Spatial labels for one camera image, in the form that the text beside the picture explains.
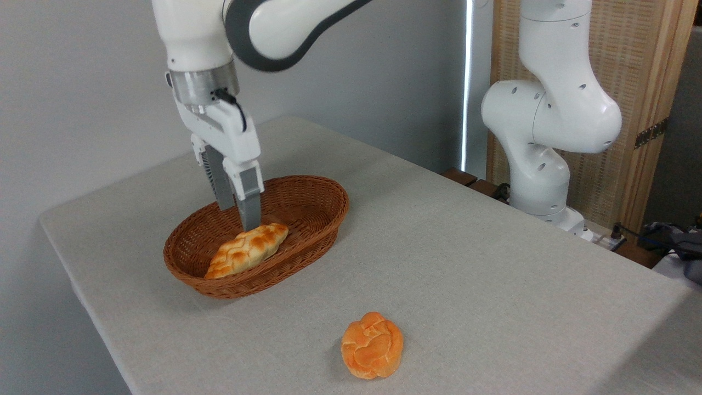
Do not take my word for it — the black power cable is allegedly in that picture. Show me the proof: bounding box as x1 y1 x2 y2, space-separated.
609 222 643 252

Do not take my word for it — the metal screen hinge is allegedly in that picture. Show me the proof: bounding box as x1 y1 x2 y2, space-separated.
635 117 670 150

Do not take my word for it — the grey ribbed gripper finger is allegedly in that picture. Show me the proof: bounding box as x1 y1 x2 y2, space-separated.
191 133 236 211
222 159 265 232

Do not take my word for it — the dark brown wooden block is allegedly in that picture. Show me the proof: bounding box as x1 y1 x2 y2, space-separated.
440 167 479 188
467 179 511 205

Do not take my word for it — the brown oval wicker basket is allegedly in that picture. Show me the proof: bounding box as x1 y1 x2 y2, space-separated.
163 175 350 300

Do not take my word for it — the long braided bread loaf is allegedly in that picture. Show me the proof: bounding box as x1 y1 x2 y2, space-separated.
204 222 290 279

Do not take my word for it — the grey tablecloth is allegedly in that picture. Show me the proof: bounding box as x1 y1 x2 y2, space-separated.
38 114 702 395

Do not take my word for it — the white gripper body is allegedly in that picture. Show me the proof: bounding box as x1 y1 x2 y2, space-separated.
166 71 262 166

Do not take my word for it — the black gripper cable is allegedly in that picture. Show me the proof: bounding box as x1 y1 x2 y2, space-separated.
214 88 248 132

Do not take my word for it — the round orange knotted bread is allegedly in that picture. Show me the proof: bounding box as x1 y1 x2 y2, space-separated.
341 312 404 380

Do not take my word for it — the grey blue bundled object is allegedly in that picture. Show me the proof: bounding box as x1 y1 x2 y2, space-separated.
639 221 702 286

